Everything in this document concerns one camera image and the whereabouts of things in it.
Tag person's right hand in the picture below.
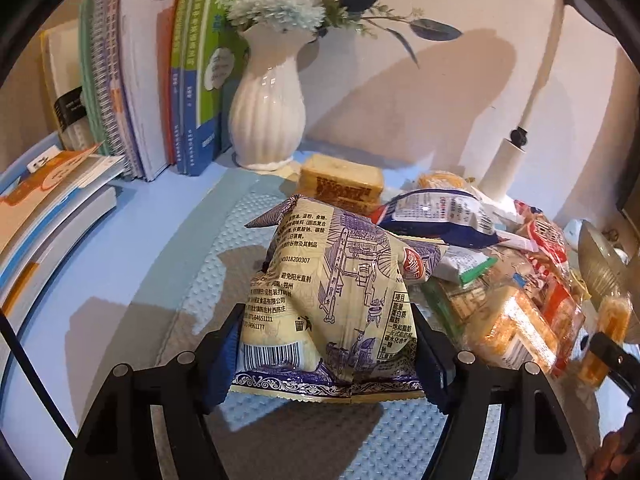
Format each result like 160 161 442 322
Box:
586 424 639 480

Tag red striped snack bag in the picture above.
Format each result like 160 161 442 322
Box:
514 200 585 306

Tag blue white red snack bag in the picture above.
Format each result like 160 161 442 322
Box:
369 188 499 249

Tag blue white artificial flowers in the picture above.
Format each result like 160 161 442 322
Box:
217 0 462 61

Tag cream blue patterned snack bag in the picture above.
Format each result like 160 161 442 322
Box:
231 195 442 403

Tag spiral bound notebooks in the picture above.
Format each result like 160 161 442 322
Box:
39 0 177 182

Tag brown cake block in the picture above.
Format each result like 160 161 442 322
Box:
296 154 384 216

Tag large clear biscuit pack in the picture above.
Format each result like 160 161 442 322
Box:
423 246 586 376

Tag gold ribbed bowl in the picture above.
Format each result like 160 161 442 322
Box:
578 221 639 344

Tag light blue textured mat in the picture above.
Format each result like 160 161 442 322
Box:
150 169 601 480

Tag green white snack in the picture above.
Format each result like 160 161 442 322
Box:
433 246 498 286

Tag stack of flat books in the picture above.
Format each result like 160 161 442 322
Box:
1 145 125 332

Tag black cable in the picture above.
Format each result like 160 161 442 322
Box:
0 309 79 449

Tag white ribbed ceramic vase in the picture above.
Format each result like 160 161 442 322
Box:
228 24 314 171

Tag round yellow cracker pack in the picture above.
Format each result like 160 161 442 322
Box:
416 171 471 191

